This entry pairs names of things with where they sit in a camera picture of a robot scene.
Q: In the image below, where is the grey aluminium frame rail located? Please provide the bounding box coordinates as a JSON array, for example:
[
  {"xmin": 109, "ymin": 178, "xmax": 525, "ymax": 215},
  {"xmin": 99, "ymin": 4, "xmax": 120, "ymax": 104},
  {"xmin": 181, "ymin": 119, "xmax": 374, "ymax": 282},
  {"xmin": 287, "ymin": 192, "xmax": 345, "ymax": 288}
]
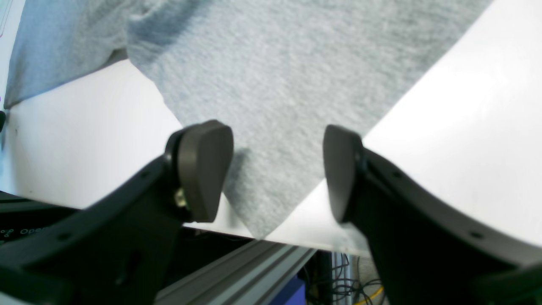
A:
[{"xmin": 154, "ymin": 241, "xmax": 316, "ymax": 305}]

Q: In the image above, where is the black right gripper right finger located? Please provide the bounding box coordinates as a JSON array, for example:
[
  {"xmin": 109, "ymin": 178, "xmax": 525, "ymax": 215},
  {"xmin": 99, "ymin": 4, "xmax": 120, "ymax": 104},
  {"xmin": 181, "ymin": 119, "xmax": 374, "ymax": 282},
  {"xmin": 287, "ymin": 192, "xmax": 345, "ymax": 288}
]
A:
[{"xmin": 323, "ymin": 124, "xmax": 542, "ymax": 305}]

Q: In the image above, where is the grey T-shirt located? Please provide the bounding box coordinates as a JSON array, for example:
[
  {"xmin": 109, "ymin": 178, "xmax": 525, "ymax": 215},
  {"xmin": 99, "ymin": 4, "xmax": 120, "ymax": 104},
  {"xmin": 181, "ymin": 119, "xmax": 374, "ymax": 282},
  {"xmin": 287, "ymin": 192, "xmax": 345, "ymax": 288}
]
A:
[{"xmin": 4, "ymin": 0, "xmax": 489, "ymax": 238}]

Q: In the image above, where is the blue plastic box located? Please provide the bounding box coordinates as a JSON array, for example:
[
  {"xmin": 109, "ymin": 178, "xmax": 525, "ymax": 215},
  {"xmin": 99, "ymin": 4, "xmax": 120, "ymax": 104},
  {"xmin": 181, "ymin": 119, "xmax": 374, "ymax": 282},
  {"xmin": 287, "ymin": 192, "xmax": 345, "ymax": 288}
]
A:
[{"xmin": 269, "ymin": 277, "xmax": 306, "ymax": 305}]

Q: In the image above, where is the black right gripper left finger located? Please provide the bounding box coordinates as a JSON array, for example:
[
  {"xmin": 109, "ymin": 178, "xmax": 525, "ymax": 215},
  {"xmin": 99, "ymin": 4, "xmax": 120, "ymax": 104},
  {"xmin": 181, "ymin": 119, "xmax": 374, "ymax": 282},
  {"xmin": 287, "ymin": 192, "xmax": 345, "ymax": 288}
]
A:
[{"xmin": 1, "ymin": 120, "xmax": 234, "ymax": 305}]

